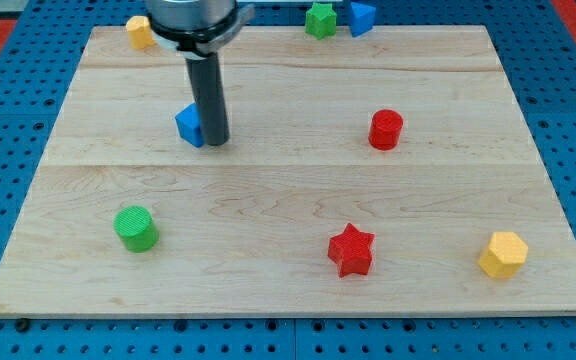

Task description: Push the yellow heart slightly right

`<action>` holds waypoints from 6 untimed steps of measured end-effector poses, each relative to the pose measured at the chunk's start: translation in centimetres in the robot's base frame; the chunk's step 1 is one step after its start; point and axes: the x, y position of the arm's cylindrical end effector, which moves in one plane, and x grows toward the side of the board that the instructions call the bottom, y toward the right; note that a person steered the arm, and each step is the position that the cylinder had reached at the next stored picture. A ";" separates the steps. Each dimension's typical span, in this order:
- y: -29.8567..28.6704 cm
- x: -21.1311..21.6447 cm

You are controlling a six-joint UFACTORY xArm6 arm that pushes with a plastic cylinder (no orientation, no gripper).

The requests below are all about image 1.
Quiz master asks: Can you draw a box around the yellow hexagon block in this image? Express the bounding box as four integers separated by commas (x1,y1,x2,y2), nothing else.
478,232,529,279

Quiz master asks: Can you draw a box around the green cylinder block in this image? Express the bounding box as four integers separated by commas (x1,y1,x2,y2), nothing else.
113,206,159,253

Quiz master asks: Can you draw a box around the blue triangle block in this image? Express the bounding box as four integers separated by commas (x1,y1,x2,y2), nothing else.
349,2,376,37

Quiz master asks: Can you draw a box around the blue cube block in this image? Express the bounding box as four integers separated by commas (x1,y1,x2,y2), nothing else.
175,103,204,148

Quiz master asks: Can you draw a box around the light wooden board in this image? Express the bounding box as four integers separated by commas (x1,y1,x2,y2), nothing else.
0,26,576,319

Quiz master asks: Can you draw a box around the green star block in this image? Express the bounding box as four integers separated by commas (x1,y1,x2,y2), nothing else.
305,2,337,40

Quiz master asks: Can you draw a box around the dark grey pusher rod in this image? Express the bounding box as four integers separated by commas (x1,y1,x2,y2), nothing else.
186,53,230,146

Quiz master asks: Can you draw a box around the red cylinder block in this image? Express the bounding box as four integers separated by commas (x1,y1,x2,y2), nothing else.
368,109,404,151

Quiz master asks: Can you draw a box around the yellow heart block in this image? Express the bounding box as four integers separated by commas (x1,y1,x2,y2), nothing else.
125,15,156,50

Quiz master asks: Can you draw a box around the red star block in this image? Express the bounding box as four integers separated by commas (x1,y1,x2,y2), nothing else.
327,223,375,278

